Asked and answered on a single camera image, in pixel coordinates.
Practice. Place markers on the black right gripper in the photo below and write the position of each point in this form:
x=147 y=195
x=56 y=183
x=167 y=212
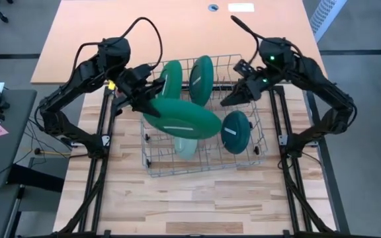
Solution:
x=258 y=86

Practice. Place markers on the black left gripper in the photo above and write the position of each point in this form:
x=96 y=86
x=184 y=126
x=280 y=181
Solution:
x=131 y=86

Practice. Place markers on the small dark teal plate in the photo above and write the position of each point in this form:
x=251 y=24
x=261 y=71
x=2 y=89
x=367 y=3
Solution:
x=236 y=132

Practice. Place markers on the pale green plate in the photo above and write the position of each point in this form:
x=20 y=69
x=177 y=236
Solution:
x=185 y=149

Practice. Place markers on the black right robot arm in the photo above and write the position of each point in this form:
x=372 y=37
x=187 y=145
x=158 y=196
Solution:
x=316 y=79

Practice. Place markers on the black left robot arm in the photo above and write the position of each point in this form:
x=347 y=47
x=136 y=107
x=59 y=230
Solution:
x=78 y=76

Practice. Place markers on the large beige desk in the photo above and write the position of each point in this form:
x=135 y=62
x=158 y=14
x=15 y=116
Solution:
x=194 y=33

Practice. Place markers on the white rectangular desk inlay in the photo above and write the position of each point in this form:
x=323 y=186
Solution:
x=241 y=7

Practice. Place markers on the white panel blue edge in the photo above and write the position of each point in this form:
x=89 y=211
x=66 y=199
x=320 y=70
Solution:
x=326 y=16

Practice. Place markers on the yellow rod black knob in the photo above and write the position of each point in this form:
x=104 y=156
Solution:
x=37 y=151

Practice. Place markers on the grey side table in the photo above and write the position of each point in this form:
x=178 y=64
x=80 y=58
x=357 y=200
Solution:
x=8 y=155

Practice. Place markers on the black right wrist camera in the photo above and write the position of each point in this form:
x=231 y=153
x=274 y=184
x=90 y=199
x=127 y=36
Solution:
x=243 y=68

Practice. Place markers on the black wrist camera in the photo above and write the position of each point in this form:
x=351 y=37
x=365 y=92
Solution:
x=141 y=70
x=243 y=68

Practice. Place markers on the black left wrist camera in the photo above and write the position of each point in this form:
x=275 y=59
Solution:
x=141 y=70

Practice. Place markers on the black aluminium table frame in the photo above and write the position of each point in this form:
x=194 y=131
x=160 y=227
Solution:
x=278 y=105

